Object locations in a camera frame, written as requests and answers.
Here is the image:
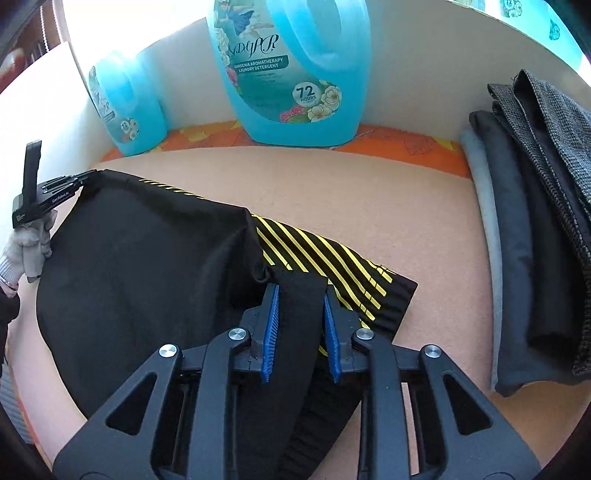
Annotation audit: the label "large blue detergent bottle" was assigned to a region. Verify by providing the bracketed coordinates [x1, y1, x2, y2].
[206, 0, 373, 147]

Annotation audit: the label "stack of folded dark clothes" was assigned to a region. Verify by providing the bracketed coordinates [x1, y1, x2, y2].
[469, 110, 581, 397]

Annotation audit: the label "grey tweed folded garment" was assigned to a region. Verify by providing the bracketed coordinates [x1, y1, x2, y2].
[488, 69, 591, 376]

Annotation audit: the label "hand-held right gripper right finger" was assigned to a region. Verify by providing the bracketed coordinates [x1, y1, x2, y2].
[323, 294, 542, 480]

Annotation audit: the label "black yellow-striped pants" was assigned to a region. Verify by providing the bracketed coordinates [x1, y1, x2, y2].
[36, 169, 419, 480]

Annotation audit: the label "person's left hand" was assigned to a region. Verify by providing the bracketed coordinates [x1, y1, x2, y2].
[0, 207, 58, 283]

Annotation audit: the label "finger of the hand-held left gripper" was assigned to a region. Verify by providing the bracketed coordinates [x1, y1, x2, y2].
[41, 170, 101, 195]

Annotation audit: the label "small blue detergent bottle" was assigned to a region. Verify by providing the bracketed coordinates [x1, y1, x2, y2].
[88, 50, 169, 157]

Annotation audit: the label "light grey folded garment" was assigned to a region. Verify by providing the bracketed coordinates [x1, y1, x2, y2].
[459, 128, 505, 391]

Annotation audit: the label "orange patterned cloth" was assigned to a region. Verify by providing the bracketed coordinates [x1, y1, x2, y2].
[100, 121, 472, 178]

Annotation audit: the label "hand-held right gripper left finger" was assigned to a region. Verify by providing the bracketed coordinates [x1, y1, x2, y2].
[52, 282, 281, 480]

